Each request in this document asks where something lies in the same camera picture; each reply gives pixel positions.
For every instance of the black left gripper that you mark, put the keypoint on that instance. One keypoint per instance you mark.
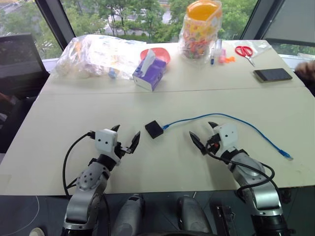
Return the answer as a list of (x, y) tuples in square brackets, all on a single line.
[(121, 150)]

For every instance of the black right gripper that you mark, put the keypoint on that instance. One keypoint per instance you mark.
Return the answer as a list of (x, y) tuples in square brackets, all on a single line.
[(213, 145)]

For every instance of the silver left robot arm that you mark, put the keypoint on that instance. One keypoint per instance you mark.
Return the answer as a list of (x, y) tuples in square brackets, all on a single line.
[(88, 179)]

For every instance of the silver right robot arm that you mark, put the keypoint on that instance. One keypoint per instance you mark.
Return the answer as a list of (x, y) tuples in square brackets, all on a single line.
[(248, 173)]

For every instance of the small black box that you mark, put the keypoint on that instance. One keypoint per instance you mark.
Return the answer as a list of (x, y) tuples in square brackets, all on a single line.
[(153, 129)]

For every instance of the purple tissue box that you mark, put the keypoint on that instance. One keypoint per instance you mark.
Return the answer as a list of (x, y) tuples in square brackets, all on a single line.
[(150, 73)]

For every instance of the small orange item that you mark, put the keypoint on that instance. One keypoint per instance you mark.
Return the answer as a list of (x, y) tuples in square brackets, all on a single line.
[(230, 59)]

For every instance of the small pink item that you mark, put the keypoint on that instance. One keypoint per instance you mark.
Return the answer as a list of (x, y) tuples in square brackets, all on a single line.
[(223, 56)]

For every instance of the clear bag of items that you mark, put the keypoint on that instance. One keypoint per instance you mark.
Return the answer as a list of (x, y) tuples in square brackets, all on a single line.
[(96, 56)]

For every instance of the black flat device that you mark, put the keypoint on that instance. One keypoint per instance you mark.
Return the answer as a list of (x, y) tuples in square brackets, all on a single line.
[(224, 218)]

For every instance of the pink plastic bowl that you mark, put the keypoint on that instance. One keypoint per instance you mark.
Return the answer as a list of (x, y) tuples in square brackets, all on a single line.
[(161, 54)]

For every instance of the black smartphone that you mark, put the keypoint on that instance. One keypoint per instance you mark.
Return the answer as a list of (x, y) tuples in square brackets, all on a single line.
[(272, 74)]

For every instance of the colourful snack bag orange lid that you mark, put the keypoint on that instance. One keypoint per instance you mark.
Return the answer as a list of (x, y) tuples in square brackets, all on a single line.
[(199, 37)]

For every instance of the clear flat plastic bag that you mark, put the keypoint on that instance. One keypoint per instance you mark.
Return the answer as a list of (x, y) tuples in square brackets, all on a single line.
[(261, 46)]

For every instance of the brown-haired person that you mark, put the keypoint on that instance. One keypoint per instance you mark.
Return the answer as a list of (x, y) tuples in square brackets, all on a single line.
[(306, 73)]

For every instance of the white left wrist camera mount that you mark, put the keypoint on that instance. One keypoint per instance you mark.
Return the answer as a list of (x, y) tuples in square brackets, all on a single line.
[(105, 140)]

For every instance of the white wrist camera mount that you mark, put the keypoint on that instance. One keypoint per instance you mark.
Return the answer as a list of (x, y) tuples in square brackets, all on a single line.
[(227, 134), (105, 140)]

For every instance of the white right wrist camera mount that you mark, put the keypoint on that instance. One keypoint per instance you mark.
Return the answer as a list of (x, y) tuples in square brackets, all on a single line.
[(227, 134)]

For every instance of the dark window frame post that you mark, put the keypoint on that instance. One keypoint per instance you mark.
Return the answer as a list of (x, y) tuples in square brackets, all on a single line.
[(56, 19), (262, 17)]

